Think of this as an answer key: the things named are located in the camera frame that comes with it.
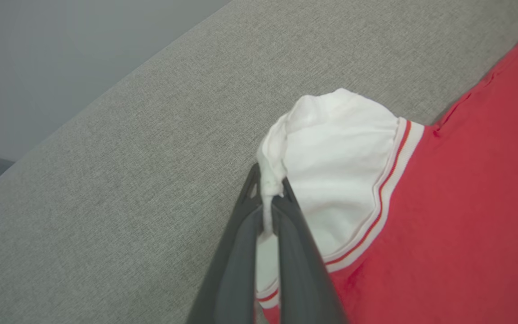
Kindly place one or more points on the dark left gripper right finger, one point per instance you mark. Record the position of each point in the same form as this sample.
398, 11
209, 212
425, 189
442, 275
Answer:
301, 279

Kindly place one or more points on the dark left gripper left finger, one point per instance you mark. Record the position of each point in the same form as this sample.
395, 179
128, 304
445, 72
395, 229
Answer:
232, 279

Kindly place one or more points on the red and white shirt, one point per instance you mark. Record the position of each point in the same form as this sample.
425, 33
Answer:
466, 202

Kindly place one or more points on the grey fabric sofa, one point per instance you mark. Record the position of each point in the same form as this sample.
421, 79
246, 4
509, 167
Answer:
128, 202

